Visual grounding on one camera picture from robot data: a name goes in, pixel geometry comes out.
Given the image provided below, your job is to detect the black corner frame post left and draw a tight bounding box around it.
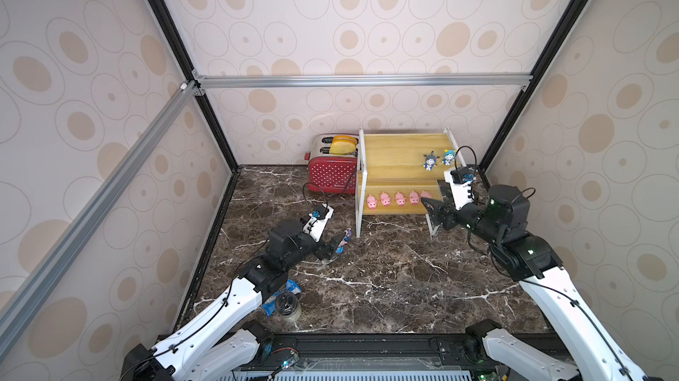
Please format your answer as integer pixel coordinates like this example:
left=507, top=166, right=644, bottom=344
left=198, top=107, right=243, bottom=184
left=146, top=0, right=239, bottom=172

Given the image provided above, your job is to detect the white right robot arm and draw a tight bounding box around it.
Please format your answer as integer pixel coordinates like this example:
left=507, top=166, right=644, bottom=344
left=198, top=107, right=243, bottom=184
left=420, top=184, right=649, bottom=380

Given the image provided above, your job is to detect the red polka dot toaster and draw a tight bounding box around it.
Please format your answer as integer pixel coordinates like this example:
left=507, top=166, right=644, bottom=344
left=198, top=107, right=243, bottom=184
left=305, top=134, right=359, bottom=195

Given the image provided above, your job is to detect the white metal wooden shelf rack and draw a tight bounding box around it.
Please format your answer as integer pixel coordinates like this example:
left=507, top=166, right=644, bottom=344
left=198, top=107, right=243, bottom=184
left=355, top=128, right=474, bottom=237

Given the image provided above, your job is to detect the silver aluminium rail left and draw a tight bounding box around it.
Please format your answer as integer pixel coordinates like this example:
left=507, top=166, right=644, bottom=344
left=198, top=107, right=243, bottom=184
left=1, top=81, right=198, bottom=359

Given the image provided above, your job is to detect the Doraemon figure grey costume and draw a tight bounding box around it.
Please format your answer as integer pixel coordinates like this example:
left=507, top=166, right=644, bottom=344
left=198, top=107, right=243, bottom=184
left=424, top=151, right=439, bottom=171

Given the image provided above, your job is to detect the black corner frame post right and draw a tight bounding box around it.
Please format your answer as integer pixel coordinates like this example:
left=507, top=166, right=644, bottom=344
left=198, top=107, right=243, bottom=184
left=479, top=0, right=591, bottom=172

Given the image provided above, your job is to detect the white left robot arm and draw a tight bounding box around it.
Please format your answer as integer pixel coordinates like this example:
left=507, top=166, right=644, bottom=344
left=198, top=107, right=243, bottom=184
left=120, top=217, right=352, bottom=380

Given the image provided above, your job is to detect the Doraemon figure teal ball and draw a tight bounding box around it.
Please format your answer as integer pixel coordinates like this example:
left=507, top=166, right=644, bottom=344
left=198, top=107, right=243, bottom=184
left=442, top=150, right=456, bottom=166

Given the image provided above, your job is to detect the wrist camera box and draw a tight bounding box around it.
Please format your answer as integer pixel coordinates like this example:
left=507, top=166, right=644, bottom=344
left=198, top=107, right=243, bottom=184
left=444, top=166, right=475, bottom=211
left=302, top=204, right=334, bottom=242

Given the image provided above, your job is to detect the silver aluminium rail back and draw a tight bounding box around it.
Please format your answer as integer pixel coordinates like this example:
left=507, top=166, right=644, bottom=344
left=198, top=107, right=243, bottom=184
left=197, top=73, right=533, bottom=89

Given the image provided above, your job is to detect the clear tape roll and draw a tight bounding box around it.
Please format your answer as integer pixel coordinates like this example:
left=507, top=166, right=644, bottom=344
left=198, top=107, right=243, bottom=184
left=274, top=291, right=302, bottom=323

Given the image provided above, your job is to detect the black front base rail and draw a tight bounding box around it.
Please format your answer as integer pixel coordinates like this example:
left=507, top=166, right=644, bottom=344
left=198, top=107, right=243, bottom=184
left=232, top=332, right=579, bottom=381

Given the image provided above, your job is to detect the blue plastic wrapper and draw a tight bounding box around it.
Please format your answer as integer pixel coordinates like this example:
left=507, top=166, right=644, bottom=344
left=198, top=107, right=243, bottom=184
left=263, top=280, right=302, bottom=317

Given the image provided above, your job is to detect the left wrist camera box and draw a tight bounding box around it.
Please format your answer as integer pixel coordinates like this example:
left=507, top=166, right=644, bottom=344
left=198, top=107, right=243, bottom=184
left=302, top=204, right=334, bottom=242

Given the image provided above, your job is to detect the Doraemon figure purple pink hat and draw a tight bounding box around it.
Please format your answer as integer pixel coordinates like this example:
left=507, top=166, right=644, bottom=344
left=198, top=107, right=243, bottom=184
left=338, top=228, right=352, bottom=253

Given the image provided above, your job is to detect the black corner frame post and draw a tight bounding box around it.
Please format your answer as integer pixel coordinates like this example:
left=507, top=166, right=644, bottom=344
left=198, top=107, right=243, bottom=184
left=479, top=0, right=591, bottom=172
left=146, top=0, right=239, bottom=172

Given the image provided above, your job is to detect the silver aluminium rail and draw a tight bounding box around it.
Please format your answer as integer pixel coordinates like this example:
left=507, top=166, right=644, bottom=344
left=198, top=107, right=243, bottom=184
left=197, top=73, right=533, bottom=89
left=1, top=81, right=198, bottom=359

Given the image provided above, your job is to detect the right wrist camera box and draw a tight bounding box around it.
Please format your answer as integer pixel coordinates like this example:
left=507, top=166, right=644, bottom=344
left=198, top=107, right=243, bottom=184
left=444, top=166, right=475, bottom=211

